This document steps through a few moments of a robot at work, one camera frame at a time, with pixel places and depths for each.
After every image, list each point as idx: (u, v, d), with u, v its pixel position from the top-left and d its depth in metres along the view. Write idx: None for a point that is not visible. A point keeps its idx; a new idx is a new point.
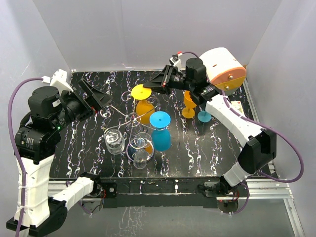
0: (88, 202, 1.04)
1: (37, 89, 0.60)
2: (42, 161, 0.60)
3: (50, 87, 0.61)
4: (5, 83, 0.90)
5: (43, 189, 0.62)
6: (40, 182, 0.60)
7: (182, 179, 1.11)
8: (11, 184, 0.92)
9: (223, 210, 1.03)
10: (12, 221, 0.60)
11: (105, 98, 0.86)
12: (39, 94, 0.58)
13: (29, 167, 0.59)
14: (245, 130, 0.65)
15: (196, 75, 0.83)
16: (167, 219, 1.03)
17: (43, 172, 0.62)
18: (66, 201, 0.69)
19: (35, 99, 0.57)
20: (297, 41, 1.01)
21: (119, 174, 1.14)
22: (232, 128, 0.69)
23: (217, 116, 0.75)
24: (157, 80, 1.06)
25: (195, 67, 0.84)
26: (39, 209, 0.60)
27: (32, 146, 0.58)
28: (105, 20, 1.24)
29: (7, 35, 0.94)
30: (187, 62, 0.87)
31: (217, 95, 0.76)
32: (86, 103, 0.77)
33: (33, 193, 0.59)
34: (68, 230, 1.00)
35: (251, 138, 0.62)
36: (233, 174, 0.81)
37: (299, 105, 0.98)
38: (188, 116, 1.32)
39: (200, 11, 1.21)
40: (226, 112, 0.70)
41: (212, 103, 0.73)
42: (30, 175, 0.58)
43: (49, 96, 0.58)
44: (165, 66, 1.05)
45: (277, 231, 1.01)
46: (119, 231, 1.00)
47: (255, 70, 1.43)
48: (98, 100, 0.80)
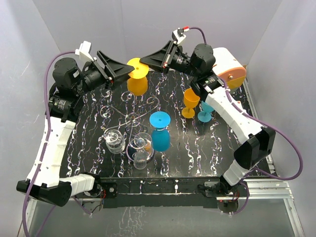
0: (88, 202, 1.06)
1: (59, 60, 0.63)
2: (67, 121, 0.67)
3: (70, 57, 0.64)
4: (5, 83, 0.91)
5: (60, 152, 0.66)
6: (61, 142, 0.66)
7: (182, 179, 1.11)
8: (10, 184, 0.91)
9: (223, 210, 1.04)
10: (24, 180, 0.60)
11: (124, 68, 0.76)
12: (61, 66, 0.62)
13: (55, 127, 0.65)
14: (245, 126, 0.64)
15: (204, 67, 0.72)
16: (167, 219, 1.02)
17: (65, 136, 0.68)
18: (70, 182, 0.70)
19: (59, 71, 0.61)
20: (297, 40, 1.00)
21: (119, 174, 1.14)
22: (232, 124, 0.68)
23: (217, 110, 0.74)
24: (156, 58, 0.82)
25: (204, 57, 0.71)
26: (53, 170, 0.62)
27: (62, 109, 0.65)
28: (105, 20, 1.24)
29: (8, 36, 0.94)
30: (196, 50, 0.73)
31: (219, 88, 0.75)
32: (104, 73, 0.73)
33: (54, 149, 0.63)
34: (68, 230, 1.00)
35: (251, 137, 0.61)
36: (232, 173, 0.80)
37: (299, 104, 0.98)
38: (188, 116, 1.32)
39: (200, 11, 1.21)
40: (227, 107, 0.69)
41: (214, 96, 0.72)
42: (55, 133, 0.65)
43: (69, 68, 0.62)
44: (169, 42, 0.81)
45: (278, 231, 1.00)
46: (119, 231, 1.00)
47: (255, 70, 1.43)
48: (111, 70, 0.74)
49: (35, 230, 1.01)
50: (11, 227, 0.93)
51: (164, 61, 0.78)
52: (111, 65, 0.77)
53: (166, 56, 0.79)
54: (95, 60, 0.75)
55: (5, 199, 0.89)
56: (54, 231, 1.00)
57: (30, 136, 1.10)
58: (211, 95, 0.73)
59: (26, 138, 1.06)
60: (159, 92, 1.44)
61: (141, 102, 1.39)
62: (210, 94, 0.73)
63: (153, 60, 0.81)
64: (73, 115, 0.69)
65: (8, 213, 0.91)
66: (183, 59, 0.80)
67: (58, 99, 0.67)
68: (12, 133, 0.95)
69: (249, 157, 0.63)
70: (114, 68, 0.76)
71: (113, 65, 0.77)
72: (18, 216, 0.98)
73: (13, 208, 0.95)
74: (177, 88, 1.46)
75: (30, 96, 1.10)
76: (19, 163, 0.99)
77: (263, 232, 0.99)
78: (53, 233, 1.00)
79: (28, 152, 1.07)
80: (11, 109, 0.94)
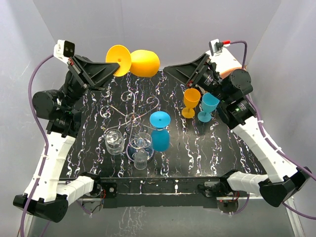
0: (88, 202, 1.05)
1: (34, 99, 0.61)
2: (68, 136, 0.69)
3: (41, 94, 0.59)
4: (5, 83, 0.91)
5: (58, 167, 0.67)
6: (59, 157, 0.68)
7: (182, 179, 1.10)
8: (10, 184, 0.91)
9: (223, 210, 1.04)
10: (21, 195, 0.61)
11: (106, 70, 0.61)
12: (41, 107, 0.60)
13: (55, 141, 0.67)
14: (279, 167, 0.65)
15: (237, 97, 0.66)
16: (167, 219, 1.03)
17: (64, 150, 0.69)
18: (67, 194, 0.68)
19: (42, 114, 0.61)
20: (298, 41, 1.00)
21: (119, 174, 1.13)
22: (264, 160, 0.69)
23: (247, 140, 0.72)
24: (182, 71, 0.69)
25: (241, 87, 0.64)
26: (51, 185, 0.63)
27: (64, 125, 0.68)
28: (104, 20, 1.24)
29: (8, 36, 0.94)
30: (232, 76, 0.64)
31: (251, 117, 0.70)
32: (79, 79, 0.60)
33: (52, 164, 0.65)
34: (68, 229, 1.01)
35: (286, 179, 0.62)
36: (241, 185, 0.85)
37: (299, 104, 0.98)
38: (188, 116, 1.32)
39: (200, 11, 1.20)
40: (260, 142, 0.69)
41: (246, 128, 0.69)
42: (54, 147, 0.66)
43: (49, 108, 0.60)
44: (203, 56, 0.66)
45: (278, 231, 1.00)
46: (119, 231, 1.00)
47: (255, 70, 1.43)
48: (89, 79, 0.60)
49: (35, 230, 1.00)
50: (11, 227, 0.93)
51: (190, 80, 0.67)
52: (92, 68, 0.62)
53: (195, 75, 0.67)
54: (68, 67, 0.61)
55: (5, 199, 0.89)
56: (54, 231, 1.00)
57: (30, 136, 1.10)
58: (242, 125, 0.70)
59: (26, 138, 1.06)
60: (159, 92, 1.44)
61: (141, 102, 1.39)
62: (241, 125, 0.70)
63: (178, 74, 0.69)
64: (74, 130, 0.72)
65: (8, 213, 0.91)
66: (214, 79, 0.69)
67: None
68: (12, 133, 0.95)
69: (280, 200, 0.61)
70: (93, 73, 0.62)
71: (94, 67, 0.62)
72: (18, 217, 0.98)
73: (14, 208, 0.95)
74: (177, 88, 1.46)
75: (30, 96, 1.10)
76: (19, 164, 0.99)
77: (263, 232, 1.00)
78: (53, 233, 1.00)
79: (28, 152, 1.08)
80: (11, 109, 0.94)
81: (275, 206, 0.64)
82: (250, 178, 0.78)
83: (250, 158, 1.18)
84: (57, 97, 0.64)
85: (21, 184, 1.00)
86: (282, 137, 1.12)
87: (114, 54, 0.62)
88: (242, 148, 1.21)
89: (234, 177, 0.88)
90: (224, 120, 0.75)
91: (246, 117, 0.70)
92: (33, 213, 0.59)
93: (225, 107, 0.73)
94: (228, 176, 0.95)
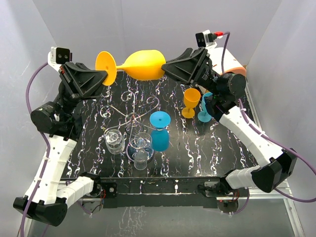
0: (88, 202, 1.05)
1: (33, 116, 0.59)
2: (70, 139, 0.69)
3: (39, 112, 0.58)
4: (5, 83, 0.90)
5: (59, 170, 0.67)
6: (61, 160, 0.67)
7: (182, 179, 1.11)
8: (10, 184, 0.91)
9: (223, 210, 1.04)
10: (21, 197, 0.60)
11: (96, 79, 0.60)
12: (41, 123, 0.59)
13: (56, 145, 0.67)
14: (265, 149, 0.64)
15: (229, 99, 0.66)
16: (167, 219, 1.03)
17: (66, 153, 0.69)
18: (66, 197, 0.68)
19: (42, 129, 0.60)
20: (298, 41, 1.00)
21: (119, 174, 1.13)
22: (251, 145, 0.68)
23: (233, 130, 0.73)
24: (182, 67, 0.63)
25: (236, 94, 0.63)
26: (52, 188, 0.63)
27: (66, 129, 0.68)
28: (105, 20, 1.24)
29: (7, 35, 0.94)
30: (231, 83, 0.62)
31: (234, 107, 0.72)
32: (69, 89, 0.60)
33: (53, 167, 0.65)
34: (68, 229, 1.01)
35: (272, 161, 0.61)
36: (238, 181, 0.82)
37: (299, 104, 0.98)
38: (188, 116, 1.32)
39: (200, 11, 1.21)
40: (245, 128, 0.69)
41: (229, 116, 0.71)
42: (55, 150, 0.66)
43: (49, 125, 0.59)
44: (203, 52, 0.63)
45: (278, 231, 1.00)
46: (119, 231, 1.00)
47: (255, 70, 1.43)
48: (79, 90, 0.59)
49: (35, 230, 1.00)
50: (11, 226, 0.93)
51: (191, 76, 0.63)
52: (82, 76, 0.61)
53: (196, 71, 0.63)
54: (60, 76, 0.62)
55: (5, 199, 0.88)
56: (55, 232, 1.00)
57: (30, 136, 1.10)
58: (226, 114, 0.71)
59: (26, 138, 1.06)
60: (158, 92, 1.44)
61: (141, 102, 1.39)
62: (224, 114, 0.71)
63: (178, 71, 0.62)
64: (76, 134, 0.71)
65: (8, 213, 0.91)
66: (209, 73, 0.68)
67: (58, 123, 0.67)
68: (12, 133, 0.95)
69: (270, 183, 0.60)
70: (84, 81, 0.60)
71: (84, 75, 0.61)
72: (18, 216, 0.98)
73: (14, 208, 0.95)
74: (177, 88, 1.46)
75: (30, 96, 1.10)
76: (19, 163, 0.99)
77: (263, 232, 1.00)
78: (53, 233, 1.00)
79: (28, 152, 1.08)
80: (11, 109, 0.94)
81: (268, 192, 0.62)
82: (245, 171, 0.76)
83: (250, 158, 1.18)
84: (55, 111, 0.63)
85: (21, 183, 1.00)
86: (282, 137, 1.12)
87: (101, 59, 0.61)
88: (241, 148, 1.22)
89: (232, 175, 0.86)
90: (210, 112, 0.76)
91: (229, 107, 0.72)
92: (32, 216, 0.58)
93: (214, 103, 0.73)
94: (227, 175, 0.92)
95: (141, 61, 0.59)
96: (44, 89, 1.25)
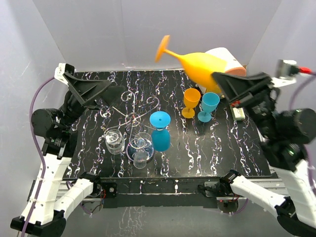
0: (88, 202, 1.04)
1: (32, 116, 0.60)
2: (63, 158, 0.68)
3: (42, 111, 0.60)
4: (5, 83, 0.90)
5: (55, 188, 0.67)
6: (56, 179, 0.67)
7: (182, 179, 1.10)
8: (10, 184, 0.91)
9: (223, 210, 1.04)
10: (18, 217, 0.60)
11: (98, 88, 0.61)
12: (39, 124, 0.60)
13: (51, 164, 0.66)
14: None
15: (297, 142, 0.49)
16: (167, 219, 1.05)
17: (60, 171, 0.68)
18: (64, 211, 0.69)
19: (40, 130, 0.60)
20: (298, 41, 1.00)
21: (119, 174, 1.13)
22: (302, 205, 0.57)
23: (289, 182, 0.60)
24: (232, 87, 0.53)
25: (309, 136, 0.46)
26: (48, 207, 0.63)
27: (59, 145, 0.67)
28: (105, 21, 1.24)
29: (7, 35, 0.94)
30: (300, 122, 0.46)
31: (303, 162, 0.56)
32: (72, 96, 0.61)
33: (49, 186, 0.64)
34: (69, 229, 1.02)
35: None
36: (247, 195, 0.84)
37: None
38: (188, 116, 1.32)
39: (200, 11, 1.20)
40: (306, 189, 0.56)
41: (298, 174, 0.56)
42: (50, 169, 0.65)
43: (48, 126, 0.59)
44: (263, 77, 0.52)
45: (278, 232, 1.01)
46: (119, 231, 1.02)
47: (255, 70, 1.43)
48: (80, 97, 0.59)
49: None
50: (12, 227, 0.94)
51: (237, 98, 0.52)
52: (81, 86, 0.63)
53: (245, 95, 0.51)
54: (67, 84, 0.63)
55: (6, 199, 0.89)
56: None
57: (29, 136, 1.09)
58: (294, 173, 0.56)
59: (26, 138, 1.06)
60: (158, 92, 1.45)
61: (141, 102, 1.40)
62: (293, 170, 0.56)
63: (224, 87, 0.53)
64: (69, 150, 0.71)
65: (9, 213, 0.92)
66: (266, 108, 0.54)
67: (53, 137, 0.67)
68: (12, 134, 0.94)
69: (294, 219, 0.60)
70: (85, 90, 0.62)
71: (85, 85, 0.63)
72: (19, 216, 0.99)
73: (15, 208, 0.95)
74: (177, 88, 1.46)
75: (29, 96, 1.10)
76: (19, 164, 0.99)
77: (262, 232, 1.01)
78: None
79: (28, 152, 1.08)
80: (11, 110, 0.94)
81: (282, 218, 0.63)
82: (261, 195, 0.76)
83: (250, 158, 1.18)
84: (56, 114, 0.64)
85: (21, 184, 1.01)
86: None
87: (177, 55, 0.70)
88: (241, 148, 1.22)
89: (240, 186, 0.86)
90: (271, 160, 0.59)
91: (297, 161, 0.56)
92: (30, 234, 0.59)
93: (275, 149, 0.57)
94: (233, 180, 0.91)
95: (200, 60, 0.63)
96: (44, 89, 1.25)
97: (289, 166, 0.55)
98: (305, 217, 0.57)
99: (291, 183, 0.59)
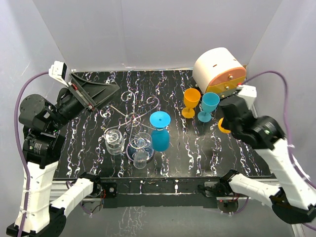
0: (88, 202, 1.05)
1: (24, 101, 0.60)
2: (47, 166, 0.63)
3: (36, 96, 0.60)
4: (5, 83, 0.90)
5: (45, 195, 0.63)
6: (43, 188, 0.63)
7: (182, 179, 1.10)
8: (10, 184, 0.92)
9: (223, 210, 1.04)
10: (13, 226, 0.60)
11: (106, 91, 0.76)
12: (27, 109, 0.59)
13: (34, 173, 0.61)
14: (305, 194, 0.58)
15: (238, 111, 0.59)
16: (167, 219, 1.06)
17: (46, 179, 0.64)
18: (64, 208, 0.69)
19: (26, 116, 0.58)
20: (299, 40, 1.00)
21: (119, 174, 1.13)
22: (285, 182, 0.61)
23: (271, 164, 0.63)
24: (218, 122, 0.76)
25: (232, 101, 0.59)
26: (40, 215, 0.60)
27: (39, 151, 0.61)
28: (105, 21, 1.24)
29: (7, 35, 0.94)
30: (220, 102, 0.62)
31: (280, 141, 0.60)
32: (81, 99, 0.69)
33: (36, 197, 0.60)
34: (70, 229, 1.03)
35: (310, 208, 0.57)
36: (245, 190, 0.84)
37: (299, 105, 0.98)
38: (188, 116, 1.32)
39: (200, 10, 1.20)
40: (290, 170, 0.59)
41: (277, 153, 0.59)
42: (35, 179, 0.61)
43: (37, 111, 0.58)
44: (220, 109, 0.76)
45: (278, 231, 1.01)
46: (119, 231, 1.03)
47: (255, 70, 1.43)
48: (90, 98, 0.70)
49: None
50: None
51: None
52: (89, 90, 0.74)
53: None
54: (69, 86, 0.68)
55: (7, 199, 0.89)
56: None
57: None
58: (271, 150, 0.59)
59: None
60: (158, 92, 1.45)
61: (141, 102, 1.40)
62: (270, 150, 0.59)
63: None
64: (53, 156, 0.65)
65: (10, 213, 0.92)
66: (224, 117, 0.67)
67: (32, 142, 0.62)
68: (12, 134, 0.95)
69: (293, 216, 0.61)
70: (93, 93, 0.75)
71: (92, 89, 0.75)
72: None
73: (16, 208, 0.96)
74: (177, 88, 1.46)
75: None
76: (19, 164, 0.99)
77: (263, 232, 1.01)
78: None
79: None
80: (11, 110, 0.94)
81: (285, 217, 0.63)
82: (257, 188, 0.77)
83: (250, 158, 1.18)
84: (50, 104, 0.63)
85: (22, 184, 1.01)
86: None
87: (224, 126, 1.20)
88: (241, 148, 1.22)
89: (238, 182, 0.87)
90: (248, 142, 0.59)
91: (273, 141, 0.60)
92: None
93: (240, 130, 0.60)
94: (231, 178, 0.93)
95: None
96: (44, 89, 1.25)
97: (267, 145, 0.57)
98: (292, 198, 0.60)
99: (269, 162, 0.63)
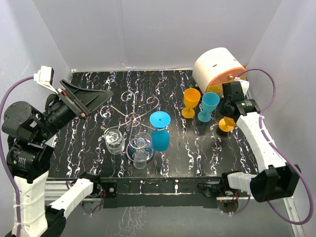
0: (88, 202, 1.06)
1: (9, 109, 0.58)
2: (35, 180, 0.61)
3: (22, 104, 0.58)
4: (4, 83, 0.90)
5: (38, 205, 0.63)
6: (35, 200, 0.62)
7: (182, 179, 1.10)
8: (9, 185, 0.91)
9: (223, 210, 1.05)
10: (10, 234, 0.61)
11: (100, 97, 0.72)
12: (12, 117, 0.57)
13: (22, 187, 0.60)
14: (267, 156, 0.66)
15: (232, 90, 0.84)
16: (167, 219, 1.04)
17: (37, 190, 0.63)
18: (64, 210, 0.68)
19: (11, 125, 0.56)
20: (299, 41, 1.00)
21: (119, 174, 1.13)
22: (255, 148, 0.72)
23: (246, 134, 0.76)
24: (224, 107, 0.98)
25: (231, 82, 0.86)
26: (36, 223, 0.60)
27: (23, 164, 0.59)
28: (105, 21, 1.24)
29: (7, 36, 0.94)
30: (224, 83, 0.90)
31: (254, 113, 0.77)
32: (74, 107, 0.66)
33: (28, 210, 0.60)
34: (69, 229, 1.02)
35: (271, 167, 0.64)
36: (237, 181, 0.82)
37: (299, 105, 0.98)
38: (188, 116, 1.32)
39: (200, 11, 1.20)
40: (256, 133, 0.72)
41: (245, 119, 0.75)
42: (24, 193, 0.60)
43: (23, 119, 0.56)
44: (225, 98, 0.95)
45: (277, 231, 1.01)
46: (119, 231, 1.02)
47: (255, 70, 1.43)
48: (83, 105, 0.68)
49: None
50: (11, 227, 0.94)
51: None
52: (82, 96, 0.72)
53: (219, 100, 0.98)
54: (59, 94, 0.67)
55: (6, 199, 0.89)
56: None
57: None
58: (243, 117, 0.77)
59: None
60: (159, 92, 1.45)
61: (141, 102, 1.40)
62: (242, 116, 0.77)
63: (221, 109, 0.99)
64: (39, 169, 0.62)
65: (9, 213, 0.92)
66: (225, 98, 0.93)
67: (16, 157, 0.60)
68: None
69: None
70: (86, 100, 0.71)
71: (85, 95, 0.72)
72: None
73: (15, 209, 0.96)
74: (177, 88, 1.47)
75: (29, 96, 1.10)
76: None
77: (263, 232, 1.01)
78: None
79: None
80: None
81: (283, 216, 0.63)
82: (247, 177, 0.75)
83: (250, 158, 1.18)
84: (36, 112, 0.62)
85: None
86: (281, 137, 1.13)
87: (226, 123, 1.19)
88: (241, 148, 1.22)
89: (234, 174, 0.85)
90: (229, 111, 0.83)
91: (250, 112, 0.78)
92: None
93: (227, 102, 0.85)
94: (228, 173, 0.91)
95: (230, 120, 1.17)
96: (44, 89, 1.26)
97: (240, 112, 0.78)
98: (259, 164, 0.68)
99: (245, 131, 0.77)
